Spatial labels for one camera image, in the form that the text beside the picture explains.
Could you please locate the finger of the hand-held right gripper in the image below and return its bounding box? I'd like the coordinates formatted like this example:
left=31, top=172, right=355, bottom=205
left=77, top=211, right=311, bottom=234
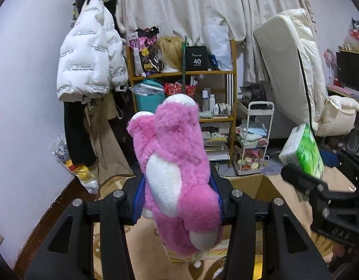
left=281, top=163, right=331, bottom=200

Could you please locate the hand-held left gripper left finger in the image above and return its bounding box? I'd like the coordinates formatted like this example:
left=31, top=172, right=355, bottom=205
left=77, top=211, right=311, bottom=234
left=24, top=175, right=147, bottom=280

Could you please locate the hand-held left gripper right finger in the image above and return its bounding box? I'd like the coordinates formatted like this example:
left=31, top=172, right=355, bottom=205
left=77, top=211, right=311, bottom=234
left=209, top=168, right=333, bottom=280

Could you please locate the green tissue pack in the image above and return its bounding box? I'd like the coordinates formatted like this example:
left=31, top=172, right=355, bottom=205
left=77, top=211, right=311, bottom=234
left=278, top=123, right=325, bottom=180

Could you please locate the pink plush bear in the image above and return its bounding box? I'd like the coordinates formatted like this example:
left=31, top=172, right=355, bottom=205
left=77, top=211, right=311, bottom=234
left=127, top=94, right=223, bottom=252

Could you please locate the brown cardboard box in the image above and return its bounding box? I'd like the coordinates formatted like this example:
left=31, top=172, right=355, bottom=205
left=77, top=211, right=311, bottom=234
left=228, top=173, right=285, bottom=207

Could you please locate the stack of books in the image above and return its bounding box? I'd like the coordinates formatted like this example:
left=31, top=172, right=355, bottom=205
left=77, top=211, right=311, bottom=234
left=201, top=131, right=230, bottom=161

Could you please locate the white trolley cart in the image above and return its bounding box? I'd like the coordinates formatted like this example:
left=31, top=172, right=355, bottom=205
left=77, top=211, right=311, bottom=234
left=233, top=101, right=275, bottom=176

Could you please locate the beige trench coat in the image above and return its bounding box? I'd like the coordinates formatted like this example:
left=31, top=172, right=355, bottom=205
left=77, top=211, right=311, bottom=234
left=83, top=93, right=134, bottom=183

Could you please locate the plastic bag of plush toys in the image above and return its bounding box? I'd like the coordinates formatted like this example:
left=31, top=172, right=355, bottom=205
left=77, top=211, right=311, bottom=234
left=52, top=136, right=100, bottom=194

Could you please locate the cream pillow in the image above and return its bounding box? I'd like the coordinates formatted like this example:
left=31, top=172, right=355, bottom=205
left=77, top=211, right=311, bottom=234
left=316, top=96, right=359, bottom=137

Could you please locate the black garment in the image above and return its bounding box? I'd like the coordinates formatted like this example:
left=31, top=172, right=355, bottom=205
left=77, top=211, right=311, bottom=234
left=63, top=101, right=98, bottom=167

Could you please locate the group of white bottles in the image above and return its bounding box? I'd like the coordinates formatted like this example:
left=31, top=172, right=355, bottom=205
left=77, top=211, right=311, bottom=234
left=200, top=87, right=231, bottom=117

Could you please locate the teal storage bag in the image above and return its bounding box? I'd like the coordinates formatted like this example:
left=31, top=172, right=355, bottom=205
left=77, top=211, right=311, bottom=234
left=132, top=79, right=166, bottom=116

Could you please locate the wooden shelf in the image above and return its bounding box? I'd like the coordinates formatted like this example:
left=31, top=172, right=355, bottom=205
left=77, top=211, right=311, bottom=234
left=126, top=38, right=238, bottom=168

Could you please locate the white mattress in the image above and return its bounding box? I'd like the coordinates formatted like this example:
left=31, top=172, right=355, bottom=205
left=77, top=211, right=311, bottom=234
left=253, top=8, right=327, bottom=132

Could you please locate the red patterned bag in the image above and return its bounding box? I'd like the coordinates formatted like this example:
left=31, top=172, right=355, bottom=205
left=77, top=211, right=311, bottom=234
left=164, top=82, right=197, bottom=97

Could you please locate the black monitor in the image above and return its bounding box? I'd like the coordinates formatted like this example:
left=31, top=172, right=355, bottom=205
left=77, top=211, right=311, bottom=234
left=335, top=50, right=359, bottom=95

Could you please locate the pink fan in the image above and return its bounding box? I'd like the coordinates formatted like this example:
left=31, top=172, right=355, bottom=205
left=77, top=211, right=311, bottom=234
left=324, top=48, right=340, bottom=86

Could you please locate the black printed box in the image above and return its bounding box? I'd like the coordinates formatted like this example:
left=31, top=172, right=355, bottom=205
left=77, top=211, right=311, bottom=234
left=185, top=46, right=209, bottom=71

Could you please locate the purple printed bag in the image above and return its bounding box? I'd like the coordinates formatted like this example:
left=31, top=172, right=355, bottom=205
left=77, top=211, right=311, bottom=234
left=128, top=27, right=164, bottom=76

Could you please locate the blond wig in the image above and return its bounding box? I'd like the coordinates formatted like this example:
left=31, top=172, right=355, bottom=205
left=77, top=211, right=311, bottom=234
left=156, top=36, right=184, bottom=72

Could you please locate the clear plastic bag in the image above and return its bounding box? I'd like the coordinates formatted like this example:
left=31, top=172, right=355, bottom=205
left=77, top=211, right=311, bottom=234
left=203, top=23, right=232, bottom=71

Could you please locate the white puffer jacket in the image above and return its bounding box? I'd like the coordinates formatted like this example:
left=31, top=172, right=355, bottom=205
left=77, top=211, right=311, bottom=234
left=56, top=0, right=129, bottom=102

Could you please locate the cartoon cat decoration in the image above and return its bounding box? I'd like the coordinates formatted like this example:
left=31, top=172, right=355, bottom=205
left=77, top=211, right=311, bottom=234
left=344, top=17, right=359, bottom=46

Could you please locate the cream floral curtain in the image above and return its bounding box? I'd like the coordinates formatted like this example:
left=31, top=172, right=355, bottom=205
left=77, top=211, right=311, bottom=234
left=114, top=0, right=317, bottom=83

